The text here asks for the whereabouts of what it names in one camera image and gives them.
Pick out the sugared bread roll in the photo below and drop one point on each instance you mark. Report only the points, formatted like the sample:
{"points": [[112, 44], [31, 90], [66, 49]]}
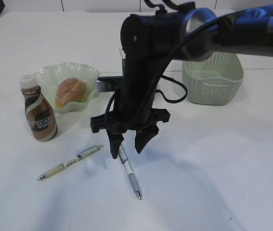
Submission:
{"points": [[70, 90]]}

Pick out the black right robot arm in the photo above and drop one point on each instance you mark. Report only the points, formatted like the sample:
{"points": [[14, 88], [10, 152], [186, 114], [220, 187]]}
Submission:
{"points": [[175, 32]]}

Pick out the green wavy glass plate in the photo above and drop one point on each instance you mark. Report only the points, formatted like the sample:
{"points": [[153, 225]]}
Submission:
{"points": [[50, 77]]}

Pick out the cream pen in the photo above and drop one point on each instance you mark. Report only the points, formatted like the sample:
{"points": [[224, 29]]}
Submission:
{"points": [[68, 163]]}

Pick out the brown Nescafe coffee bottle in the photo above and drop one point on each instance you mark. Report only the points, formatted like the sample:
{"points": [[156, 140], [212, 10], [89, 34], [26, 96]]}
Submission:
{"points": [[38, 112]]}

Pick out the green woven plastic basket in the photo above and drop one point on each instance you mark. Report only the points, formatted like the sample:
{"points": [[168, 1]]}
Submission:
{"points": [[214, 81]]}

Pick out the clear plastic ruler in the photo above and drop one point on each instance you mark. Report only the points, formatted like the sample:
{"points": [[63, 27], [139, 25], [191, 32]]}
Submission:
{"points": [[122, 53]]}

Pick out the grey pen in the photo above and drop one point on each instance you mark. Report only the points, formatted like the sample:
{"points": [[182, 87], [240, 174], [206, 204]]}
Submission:
{"points": [[130, 173]]}

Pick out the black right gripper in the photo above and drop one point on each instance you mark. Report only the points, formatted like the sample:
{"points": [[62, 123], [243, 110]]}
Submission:
{"points": [[126, 116]]}

